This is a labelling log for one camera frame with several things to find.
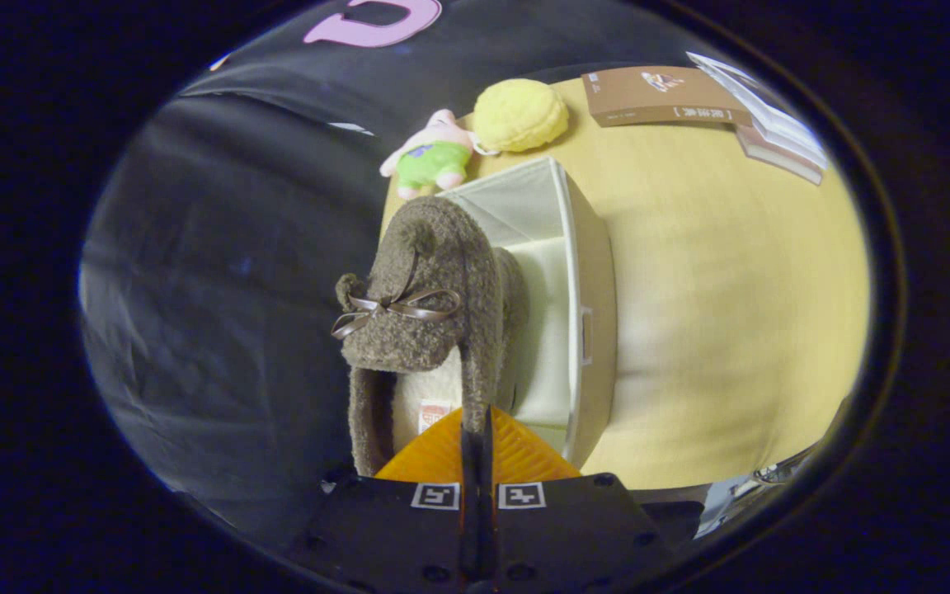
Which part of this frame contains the reddish brown book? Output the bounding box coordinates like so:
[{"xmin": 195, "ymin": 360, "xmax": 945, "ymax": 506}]
[{"xmin": 735, "ymin": 124, "xmax": 824, "ymax": 186}]

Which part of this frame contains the pink and green plush toy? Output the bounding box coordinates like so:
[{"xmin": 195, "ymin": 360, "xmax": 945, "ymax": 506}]
[{"xmin": 379, "ymin": 109, "xmax": 499, "ymax": 200}]

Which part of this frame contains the white portrait cover book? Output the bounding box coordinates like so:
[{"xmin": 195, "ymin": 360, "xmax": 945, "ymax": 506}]
[{"xmin": 687, "ymin": 51, "xmax": 829, "ymax": 170}]

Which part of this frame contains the brown fuzzy slipper shoe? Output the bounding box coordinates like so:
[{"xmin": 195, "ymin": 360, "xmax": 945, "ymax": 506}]
[
  {"xmin": 491, "ymin": 246, "xmax": 531, "ymax": 413},
  {"xmin": 331, "ymin": 196, "xmax": 509, "ymax": 478}
]

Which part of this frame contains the brown cover book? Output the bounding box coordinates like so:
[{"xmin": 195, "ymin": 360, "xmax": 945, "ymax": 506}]
[{"xmin": 581, "ymin": 66, "xmax": 752, "ymax": 129}]

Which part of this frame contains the black backdrop cloth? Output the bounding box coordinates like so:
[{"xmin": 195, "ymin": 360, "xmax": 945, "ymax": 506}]
[{"xmin": 79, "ymin": 0, "xmax": 690, "ymax": 529}]

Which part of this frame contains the yellow plush ball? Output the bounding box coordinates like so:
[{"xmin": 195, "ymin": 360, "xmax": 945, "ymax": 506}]
[{"xmin": 473, "ymin": 78, "xmax": 571, "ymax": 153}]

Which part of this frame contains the beige fabric storage box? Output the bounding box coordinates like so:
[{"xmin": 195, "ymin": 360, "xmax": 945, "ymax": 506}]
[{"xmin": 393, "ymin": 157, "xmax": 618, "ymax": 469}]

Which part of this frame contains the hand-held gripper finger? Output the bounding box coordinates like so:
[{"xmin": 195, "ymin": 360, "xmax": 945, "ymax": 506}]
[
  {"xmin": 285, "ymin": 404, "xmax": 480, "ymax": 594},
  {"xmin": 483, "ymin": 404, "xmax": 674, "ymax": 594}
]

